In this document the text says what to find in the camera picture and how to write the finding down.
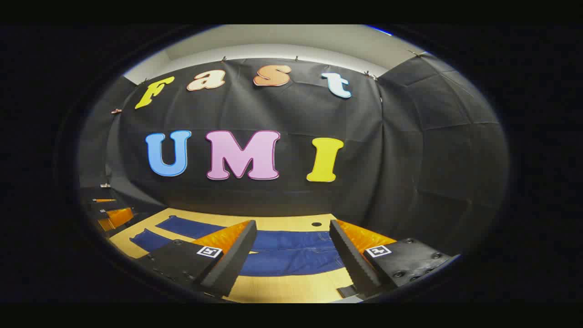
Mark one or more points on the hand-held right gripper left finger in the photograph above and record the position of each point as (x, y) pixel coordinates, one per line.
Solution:
(237, 255)

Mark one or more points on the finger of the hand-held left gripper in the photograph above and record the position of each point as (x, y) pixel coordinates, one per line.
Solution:
(104, 200)
(119, 217)

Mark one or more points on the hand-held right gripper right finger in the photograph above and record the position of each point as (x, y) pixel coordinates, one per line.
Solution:
(353, 262)

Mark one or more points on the blue denim jeans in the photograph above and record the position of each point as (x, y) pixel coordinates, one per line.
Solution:
(291, 259)

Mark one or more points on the black backdrop cloth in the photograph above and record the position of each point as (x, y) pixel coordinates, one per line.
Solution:
(273, 114)

